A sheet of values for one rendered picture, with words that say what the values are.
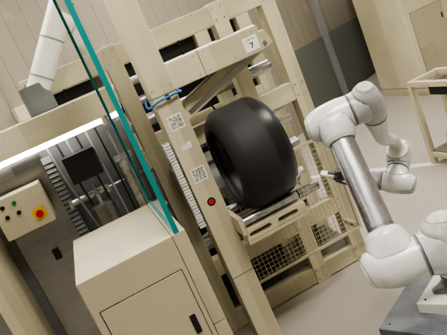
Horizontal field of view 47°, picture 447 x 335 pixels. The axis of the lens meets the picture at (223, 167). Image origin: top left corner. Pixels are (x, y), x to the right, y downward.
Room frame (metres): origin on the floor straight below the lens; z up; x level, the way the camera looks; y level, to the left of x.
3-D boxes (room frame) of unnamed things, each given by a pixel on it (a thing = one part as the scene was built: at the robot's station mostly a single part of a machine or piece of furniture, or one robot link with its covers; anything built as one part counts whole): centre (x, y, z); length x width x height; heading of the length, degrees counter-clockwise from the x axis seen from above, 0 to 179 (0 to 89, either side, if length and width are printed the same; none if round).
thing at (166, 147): (2.54, 0.22, 1.19); 0.05 x 0.04 x 0.48; 13
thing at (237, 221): (2.62, 0.07, 0.90); 0.40 x 0.03 x 0.10; 13
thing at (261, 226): (2.52, -0.13, 0.84); 0.36 x 0.09 x 0.06; 103
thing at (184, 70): (2.98, -0.16, 1.71); 0.61 x 0.25 x 0.15; 103
